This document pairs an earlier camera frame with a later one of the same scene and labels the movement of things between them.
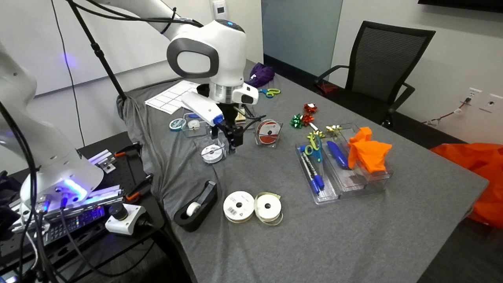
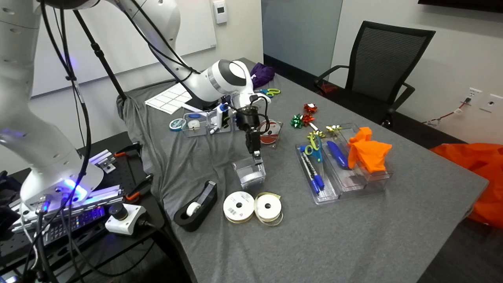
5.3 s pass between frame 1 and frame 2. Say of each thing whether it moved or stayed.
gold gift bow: stayed
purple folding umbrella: stayed
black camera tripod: stayed
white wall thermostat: stayed
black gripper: moved
